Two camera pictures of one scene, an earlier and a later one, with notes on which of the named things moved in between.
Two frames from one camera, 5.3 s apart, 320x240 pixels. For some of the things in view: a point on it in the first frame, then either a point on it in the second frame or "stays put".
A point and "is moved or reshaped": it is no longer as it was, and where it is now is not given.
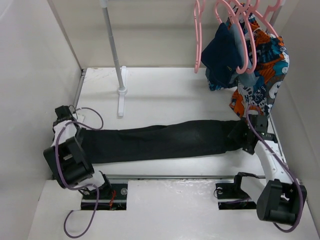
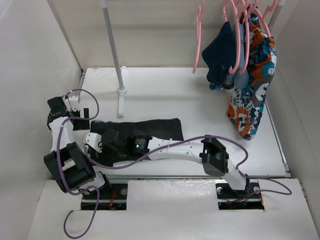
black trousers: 149,140 is moved or reshaped
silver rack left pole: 104,5 stays put
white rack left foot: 122,92 stays put
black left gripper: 79,133 to 81,125
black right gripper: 242,126 to 104,151
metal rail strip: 169,178 stays put
